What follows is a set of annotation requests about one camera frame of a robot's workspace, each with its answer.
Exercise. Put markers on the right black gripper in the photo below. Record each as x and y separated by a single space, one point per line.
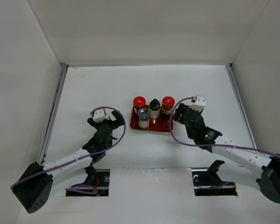
182 108

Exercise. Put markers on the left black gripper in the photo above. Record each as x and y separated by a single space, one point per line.
118 122

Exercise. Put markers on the black cap white bottle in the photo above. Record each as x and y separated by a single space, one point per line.
154 108

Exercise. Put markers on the clear lid white shaker bottle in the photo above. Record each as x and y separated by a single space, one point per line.
144 115

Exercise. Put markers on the red lid chili sauce jar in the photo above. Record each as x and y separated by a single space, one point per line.
138 103

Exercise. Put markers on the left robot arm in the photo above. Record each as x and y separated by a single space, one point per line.
39 182

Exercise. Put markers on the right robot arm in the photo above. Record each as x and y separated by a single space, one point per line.
263 165

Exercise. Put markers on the red tray with gold emblem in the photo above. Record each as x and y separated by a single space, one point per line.
160 126

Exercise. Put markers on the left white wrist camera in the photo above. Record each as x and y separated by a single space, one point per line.
99 115

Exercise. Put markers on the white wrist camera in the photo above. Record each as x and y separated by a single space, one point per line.
99 115
199 103

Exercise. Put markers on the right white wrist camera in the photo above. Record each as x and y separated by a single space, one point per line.
199 103

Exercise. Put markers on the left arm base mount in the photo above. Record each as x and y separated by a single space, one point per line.
96 184

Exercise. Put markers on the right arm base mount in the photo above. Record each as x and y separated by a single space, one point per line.
207 182

